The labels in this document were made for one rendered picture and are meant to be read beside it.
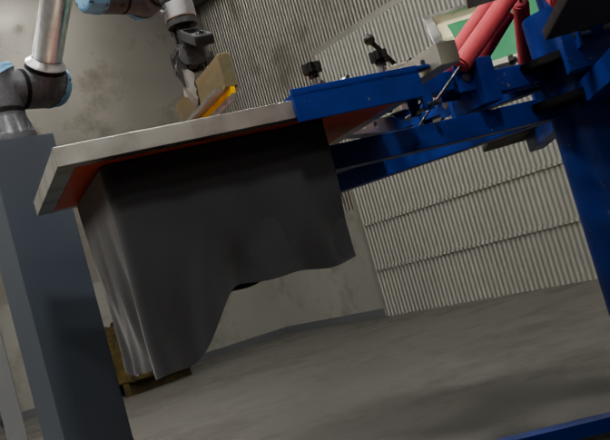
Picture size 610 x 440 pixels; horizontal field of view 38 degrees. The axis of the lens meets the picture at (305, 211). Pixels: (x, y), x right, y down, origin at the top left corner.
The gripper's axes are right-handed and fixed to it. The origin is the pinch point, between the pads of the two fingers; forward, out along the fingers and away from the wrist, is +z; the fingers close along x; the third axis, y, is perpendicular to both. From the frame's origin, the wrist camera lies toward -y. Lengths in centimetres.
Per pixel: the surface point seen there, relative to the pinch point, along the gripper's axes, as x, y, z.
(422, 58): -42, -28, 6
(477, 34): -71, -8, -2
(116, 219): 30.7, -21.8, 24.6
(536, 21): -95, -3, -4
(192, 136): 13.8, -29.4, 13.2
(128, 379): -53, 591, 97
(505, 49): -143, 77, -15
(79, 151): 35.5, -29.4, 11.8
